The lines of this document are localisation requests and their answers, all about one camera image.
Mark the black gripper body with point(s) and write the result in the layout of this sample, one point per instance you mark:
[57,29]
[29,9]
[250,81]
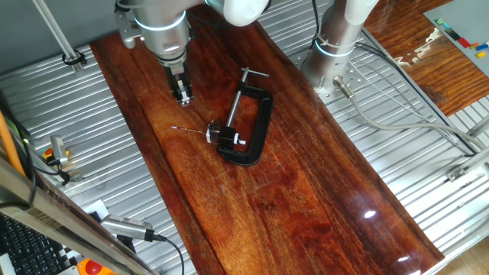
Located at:
[177,76]

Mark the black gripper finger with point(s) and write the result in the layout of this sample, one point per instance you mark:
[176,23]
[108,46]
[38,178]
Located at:
[175,94]
[185,97]

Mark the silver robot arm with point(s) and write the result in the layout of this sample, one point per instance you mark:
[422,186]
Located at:
[164,23]

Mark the black C-clamp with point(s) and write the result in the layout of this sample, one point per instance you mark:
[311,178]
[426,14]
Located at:
[263,122]

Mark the metal pole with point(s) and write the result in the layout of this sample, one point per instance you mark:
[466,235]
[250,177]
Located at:
[57,34]

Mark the reddish brown wooden board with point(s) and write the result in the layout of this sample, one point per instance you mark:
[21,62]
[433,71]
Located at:
[286,210]

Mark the orange tube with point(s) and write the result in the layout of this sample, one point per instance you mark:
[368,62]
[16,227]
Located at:
[7,141]

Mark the orange emergency stop box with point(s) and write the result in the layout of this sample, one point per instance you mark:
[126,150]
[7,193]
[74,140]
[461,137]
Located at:
[93,267]

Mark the black keyboard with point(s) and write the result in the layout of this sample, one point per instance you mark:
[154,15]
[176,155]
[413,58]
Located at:
[26,248]

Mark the red toy brick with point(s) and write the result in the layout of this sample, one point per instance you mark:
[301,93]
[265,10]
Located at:
[464,42]

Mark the grey building plate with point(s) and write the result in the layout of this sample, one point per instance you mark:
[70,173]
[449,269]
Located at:
[466,19]

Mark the aluminium profile bar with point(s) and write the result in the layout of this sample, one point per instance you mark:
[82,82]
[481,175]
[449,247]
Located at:
[470,164]

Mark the yellow toy brick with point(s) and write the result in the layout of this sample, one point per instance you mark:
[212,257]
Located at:
[480,54]

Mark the blue toy brick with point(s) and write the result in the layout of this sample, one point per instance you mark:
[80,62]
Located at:
[482,47]

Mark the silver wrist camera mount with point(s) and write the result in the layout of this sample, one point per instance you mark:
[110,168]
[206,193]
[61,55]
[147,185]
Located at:
[124,30]

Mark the silver mounted camera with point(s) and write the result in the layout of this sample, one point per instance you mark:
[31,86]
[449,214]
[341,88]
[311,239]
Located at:
[58,149]

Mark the silver ribbed camera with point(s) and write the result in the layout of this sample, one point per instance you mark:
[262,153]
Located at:
[126,227]

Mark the metal frame beam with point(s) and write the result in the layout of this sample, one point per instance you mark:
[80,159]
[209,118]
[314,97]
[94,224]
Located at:
[57,217]

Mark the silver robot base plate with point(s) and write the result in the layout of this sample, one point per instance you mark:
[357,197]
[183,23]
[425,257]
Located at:
[355,82]

